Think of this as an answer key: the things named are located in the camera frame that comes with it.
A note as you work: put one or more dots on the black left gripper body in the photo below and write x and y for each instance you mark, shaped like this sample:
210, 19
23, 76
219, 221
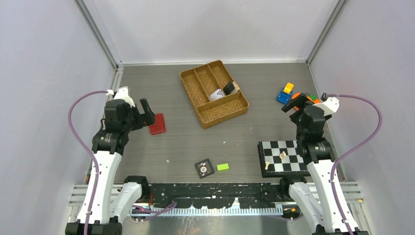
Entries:
135, 121

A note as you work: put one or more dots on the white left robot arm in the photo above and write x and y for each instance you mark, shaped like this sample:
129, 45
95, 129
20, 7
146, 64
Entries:
99, 214

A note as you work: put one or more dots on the blue toy brick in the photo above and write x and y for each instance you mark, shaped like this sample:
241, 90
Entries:
284, 97

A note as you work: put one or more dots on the yellow toy brick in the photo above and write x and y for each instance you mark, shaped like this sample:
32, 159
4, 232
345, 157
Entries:
288, 88

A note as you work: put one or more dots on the red leather card holder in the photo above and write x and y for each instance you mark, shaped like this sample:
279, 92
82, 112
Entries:
159, 126

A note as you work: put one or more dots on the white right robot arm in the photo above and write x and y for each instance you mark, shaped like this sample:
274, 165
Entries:
328, 214

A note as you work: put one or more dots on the green rectangular block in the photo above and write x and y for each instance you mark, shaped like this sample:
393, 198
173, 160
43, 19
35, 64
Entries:
222, 167

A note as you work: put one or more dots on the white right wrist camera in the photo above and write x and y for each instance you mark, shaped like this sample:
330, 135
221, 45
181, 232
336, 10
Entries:
330, 106

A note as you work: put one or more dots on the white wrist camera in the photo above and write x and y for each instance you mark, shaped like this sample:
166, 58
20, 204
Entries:
122, 93
330, 106

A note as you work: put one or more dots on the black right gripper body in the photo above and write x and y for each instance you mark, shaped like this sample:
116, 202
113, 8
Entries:
295, 117

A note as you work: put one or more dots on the wooden chess piece upper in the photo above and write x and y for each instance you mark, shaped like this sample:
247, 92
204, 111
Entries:
282, 155

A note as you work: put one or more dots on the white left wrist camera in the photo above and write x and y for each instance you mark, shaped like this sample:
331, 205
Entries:
122, 93

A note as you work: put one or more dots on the black credit card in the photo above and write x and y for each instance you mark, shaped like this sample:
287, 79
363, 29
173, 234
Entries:
230, 88

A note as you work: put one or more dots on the poker chip in black case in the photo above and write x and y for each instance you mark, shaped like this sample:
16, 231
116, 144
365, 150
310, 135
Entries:
204, 168

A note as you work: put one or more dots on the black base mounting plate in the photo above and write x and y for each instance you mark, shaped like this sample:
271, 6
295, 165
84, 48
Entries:
215, 195

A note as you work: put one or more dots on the black white chessboard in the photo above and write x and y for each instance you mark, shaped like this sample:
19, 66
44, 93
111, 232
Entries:
280, 158

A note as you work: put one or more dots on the woven wicker divided tray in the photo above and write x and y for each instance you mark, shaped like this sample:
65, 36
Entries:
202, 81

